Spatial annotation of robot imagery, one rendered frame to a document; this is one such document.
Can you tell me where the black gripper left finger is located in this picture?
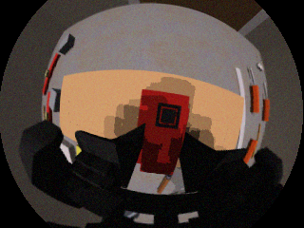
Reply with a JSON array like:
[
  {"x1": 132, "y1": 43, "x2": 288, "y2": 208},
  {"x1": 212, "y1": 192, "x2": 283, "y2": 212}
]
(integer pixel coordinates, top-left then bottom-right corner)
[{"x1": 75, "y1": 123, "x2": 145, "y2": 189}]

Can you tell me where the small white rectangular block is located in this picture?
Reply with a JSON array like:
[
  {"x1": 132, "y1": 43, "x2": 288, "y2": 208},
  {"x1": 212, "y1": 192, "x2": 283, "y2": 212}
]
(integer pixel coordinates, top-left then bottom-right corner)
[{"x1": 256, "y1": 64, "x2": 262, "y2": 71}]

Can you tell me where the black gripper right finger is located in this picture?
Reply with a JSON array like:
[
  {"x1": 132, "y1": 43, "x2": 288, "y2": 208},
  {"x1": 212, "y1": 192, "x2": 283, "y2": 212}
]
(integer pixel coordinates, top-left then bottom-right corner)
[{"x1": 179, "y1": 133, "x2": 247, "y2": 194}]

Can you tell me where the brown-handled awl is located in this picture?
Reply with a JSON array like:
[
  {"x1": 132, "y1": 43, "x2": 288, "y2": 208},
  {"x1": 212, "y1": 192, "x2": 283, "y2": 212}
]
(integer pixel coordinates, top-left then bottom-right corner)
[{"x1": 157, "y1": 175, "x2": 172, "y2": 194}]

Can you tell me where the white flat strip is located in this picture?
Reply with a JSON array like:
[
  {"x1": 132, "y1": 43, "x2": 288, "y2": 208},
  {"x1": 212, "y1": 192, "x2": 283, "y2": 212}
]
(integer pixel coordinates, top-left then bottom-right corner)
[{"x1": 235, "y1": 68, "x2": 246, "y2": 149}]

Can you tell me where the yellow rectangular block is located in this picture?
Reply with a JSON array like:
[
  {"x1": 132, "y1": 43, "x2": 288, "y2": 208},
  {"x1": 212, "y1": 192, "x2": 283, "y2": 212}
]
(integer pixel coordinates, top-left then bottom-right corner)
[{"x1": 76, "y1": 144, "x2": 81, "y2": 156}]

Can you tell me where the orange rectangular floor panel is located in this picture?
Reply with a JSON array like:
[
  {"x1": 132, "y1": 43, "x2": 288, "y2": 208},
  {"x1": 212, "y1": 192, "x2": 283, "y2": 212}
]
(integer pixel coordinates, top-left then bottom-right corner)
[{"x1": 60, "y1": 69, "x2": 244, "y2": 151}]

